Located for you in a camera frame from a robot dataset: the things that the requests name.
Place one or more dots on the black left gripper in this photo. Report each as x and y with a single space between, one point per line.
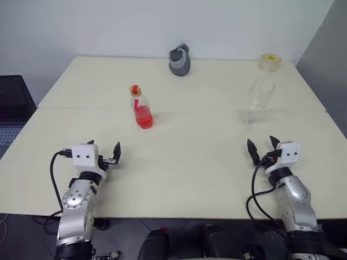
104 162

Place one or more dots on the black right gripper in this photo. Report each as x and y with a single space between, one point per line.
268 159

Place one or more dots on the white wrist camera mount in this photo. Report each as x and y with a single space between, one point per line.
84 158
290 157

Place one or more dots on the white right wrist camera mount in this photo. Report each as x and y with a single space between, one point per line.
290 157

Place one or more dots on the dark rounded shape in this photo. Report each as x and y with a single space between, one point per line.
154 245
221 241

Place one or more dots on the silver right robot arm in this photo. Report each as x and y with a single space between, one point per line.
298 200

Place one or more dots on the translucent tape roll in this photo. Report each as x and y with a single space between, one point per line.
269 64

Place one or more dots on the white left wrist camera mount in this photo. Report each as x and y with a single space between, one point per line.
84 158

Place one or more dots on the dark laptop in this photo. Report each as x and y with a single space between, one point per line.
13 100

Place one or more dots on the clear wine glass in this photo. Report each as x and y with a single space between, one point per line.
260 94

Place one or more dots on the bottle with red liquid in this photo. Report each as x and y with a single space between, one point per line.
143 116

